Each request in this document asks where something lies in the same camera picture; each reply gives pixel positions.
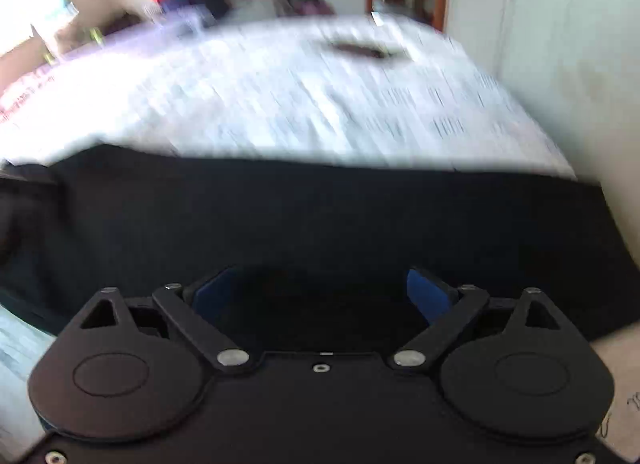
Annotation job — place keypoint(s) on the black pants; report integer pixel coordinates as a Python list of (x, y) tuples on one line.
[(300, 224)]

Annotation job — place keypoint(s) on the green plastic chair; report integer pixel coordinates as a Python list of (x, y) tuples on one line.
[(94, 35)]

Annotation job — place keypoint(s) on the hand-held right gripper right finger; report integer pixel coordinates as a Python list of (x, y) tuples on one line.
[(425, 294)]

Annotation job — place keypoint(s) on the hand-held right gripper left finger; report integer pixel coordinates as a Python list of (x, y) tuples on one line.
[(212, 294)]

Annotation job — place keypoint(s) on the black smartphone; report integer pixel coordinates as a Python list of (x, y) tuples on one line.
[(365, 50)]

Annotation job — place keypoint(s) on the zebra print blanket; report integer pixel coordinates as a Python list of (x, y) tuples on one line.
[(20, 94)]

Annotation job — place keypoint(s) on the navy jacket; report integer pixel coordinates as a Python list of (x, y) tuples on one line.
[(200, 3)]

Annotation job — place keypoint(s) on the white script-printed bedsheet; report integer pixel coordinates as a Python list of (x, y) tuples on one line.
[(250, 94)]

